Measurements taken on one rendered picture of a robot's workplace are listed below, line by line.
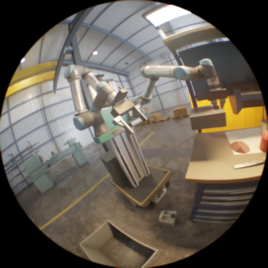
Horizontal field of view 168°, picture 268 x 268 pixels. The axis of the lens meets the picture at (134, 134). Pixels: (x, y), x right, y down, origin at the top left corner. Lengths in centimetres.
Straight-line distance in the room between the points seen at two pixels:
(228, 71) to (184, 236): 159
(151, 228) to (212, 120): 130
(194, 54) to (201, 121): 56
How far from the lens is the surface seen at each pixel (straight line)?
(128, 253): 108
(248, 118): 178
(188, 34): 74
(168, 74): 56
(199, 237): 134
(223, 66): 87
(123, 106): 46
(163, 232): 134
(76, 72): 77
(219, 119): 49
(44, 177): 441
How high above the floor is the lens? 131
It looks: 15 degrees down
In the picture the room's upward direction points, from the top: 21 degrees counter-clockwise
